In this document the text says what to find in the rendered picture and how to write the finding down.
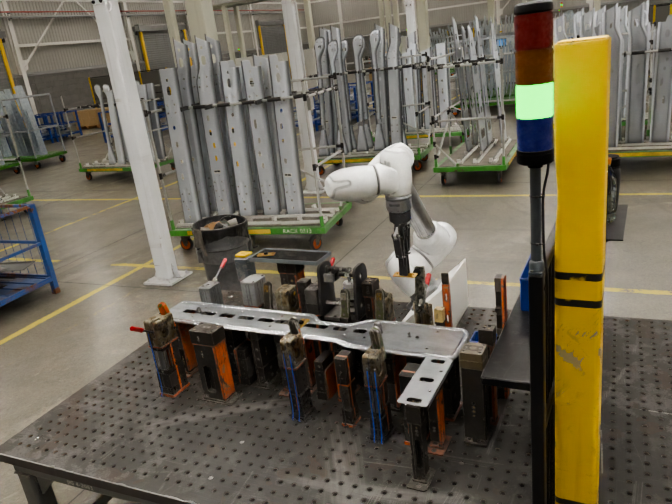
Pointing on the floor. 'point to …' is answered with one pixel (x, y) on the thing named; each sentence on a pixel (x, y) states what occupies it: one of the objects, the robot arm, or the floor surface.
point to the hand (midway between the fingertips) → (404, 264)
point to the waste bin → (221, 246)
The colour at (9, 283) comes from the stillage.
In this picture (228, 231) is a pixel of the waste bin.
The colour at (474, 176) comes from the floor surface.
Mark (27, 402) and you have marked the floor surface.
